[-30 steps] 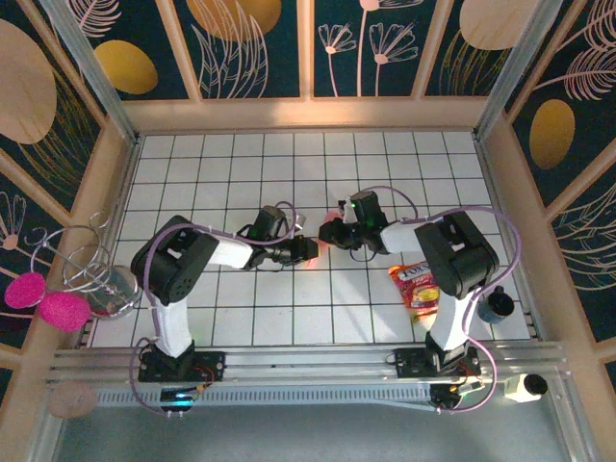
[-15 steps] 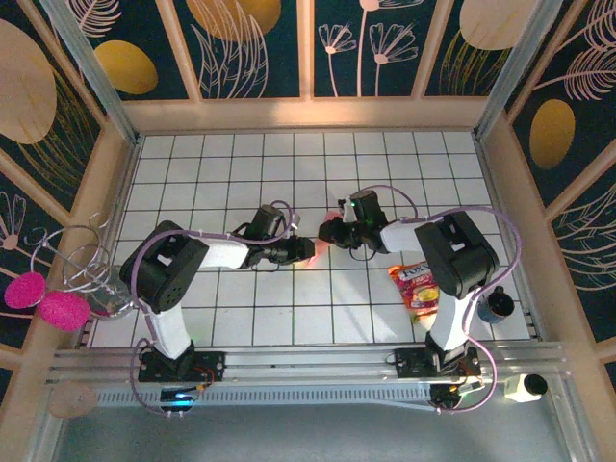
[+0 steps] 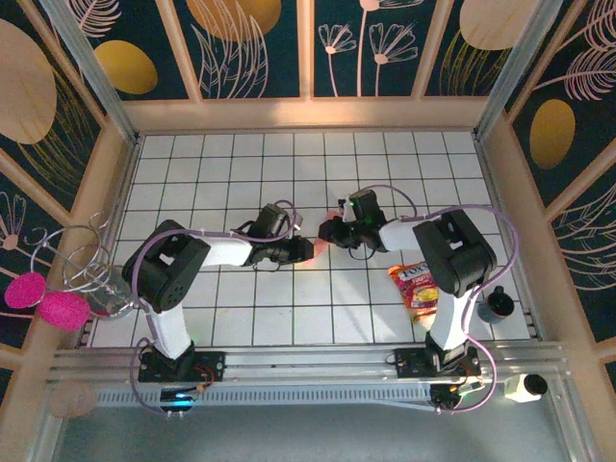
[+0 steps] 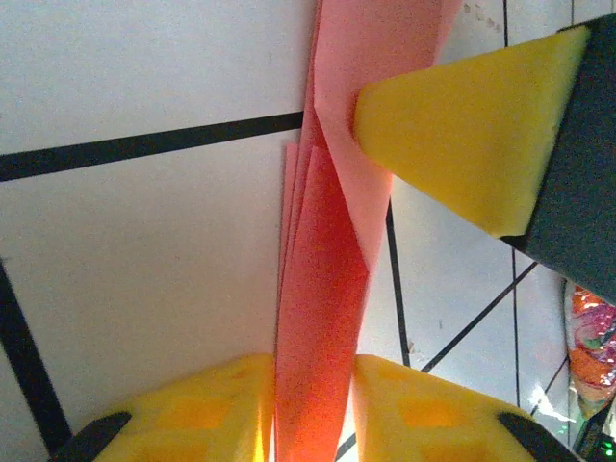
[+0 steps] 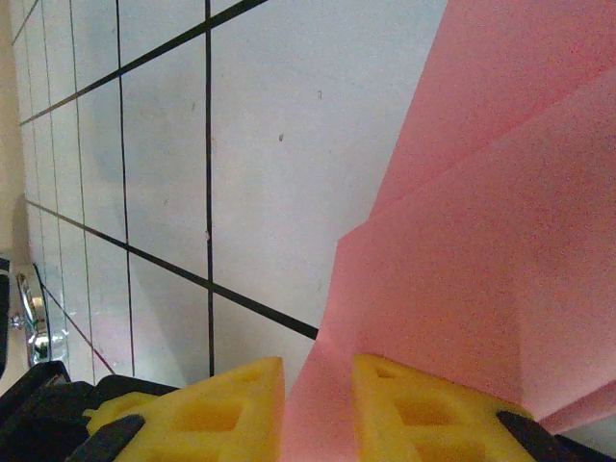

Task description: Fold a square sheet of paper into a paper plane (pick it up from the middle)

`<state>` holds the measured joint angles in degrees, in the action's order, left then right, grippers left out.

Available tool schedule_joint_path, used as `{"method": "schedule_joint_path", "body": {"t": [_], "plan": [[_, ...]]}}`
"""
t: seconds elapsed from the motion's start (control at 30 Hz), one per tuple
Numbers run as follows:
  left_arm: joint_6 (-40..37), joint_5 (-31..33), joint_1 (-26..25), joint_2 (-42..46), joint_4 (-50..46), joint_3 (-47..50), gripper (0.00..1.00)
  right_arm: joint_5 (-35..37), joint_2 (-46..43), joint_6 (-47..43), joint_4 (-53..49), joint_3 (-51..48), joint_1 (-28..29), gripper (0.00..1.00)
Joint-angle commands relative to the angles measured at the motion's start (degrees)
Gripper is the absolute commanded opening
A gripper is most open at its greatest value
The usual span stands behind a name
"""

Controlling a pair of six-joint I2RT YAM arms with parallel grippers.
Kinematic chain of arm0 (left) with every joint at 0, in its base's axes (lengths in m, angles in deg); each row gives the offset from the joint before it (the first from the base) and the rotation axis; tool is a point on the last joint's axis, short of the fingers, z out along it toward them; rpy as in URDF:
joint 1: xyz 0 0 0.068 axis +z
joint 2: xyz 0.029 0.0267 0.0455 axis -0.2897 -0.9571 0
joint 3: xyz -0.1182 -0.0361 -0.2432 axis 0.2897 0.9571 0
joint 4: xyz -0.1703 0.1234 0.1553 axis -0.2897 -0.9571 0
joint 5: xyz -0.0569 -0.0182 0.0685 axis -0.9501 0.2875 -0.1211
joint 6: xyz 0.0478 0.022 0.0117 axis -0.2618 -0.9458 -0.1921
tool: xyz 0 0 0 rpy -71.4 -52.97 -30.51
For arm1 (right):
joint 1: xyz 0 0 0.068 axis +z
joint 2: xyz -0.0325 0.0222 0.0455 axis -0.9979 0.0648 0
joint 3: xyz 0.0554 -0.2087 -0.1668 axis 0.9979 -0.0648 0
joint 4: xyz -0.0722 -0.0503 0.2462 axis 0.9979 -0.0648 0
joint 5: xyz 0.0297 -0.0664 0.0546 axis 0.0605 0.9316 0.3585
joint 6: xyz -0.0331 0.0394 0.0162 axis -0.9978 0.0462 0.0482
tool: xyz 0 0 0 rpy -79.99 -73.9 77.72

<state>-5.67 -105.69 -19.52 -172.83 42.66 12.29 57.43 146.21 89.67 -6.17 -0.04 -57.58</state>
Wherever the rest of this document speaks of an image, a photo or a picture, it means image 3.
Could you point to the round wooden disc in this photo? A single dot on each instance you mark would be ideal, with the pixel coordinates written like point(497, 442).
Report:
point(72, 399)

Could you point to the dark mug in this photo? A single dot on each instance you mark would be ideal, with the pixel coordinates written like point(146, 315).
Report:
point(498, 308)

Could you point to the pink cloth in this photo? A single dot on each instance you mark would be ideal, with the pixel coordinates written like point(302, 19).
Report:
point(321, 246)

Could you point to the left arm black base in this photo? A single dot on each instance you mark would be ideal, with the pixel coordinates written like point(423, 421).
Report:
point(212, 366)

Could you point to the small white camera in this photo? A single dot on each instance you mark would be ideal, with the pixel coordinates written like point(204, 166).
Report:
point(517, 390)

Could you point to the colourful candy bag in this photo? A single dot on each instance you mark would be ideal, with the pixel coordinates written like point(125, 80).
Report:
point(418, 289)

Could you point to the pink sponge ball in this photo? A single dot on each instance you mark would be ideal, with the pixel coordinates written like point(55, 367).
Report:
point(62, 312)

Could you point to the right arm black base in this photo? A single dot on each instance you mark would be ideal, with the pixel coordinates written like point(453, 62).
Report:
point(409, 363)

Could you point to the black control box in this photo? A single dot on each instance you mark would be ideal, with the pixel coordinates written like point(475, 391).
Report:
point(178, 398)
point(445, 397)

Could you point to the aluminium mounting rail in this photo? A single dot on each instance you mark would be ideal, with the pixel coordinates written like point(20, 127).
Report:
point(308, 366)

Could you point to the aluminium table edge strip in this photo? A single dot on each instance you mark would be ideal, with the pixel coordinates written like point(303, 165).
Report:
point(122, 192)
point(495, 192)

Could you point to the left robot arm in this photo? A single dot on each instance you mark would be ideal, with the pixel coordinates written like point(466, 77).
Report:
point(168, 269)

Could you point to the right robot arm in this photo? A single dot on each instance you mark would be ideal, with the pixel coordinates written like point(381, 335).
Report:
point(457, 255)

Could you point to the aluminium corner post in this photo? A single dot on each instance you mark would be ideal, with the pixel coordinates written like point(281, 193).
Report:
point(91, 67)
point(515, 62)

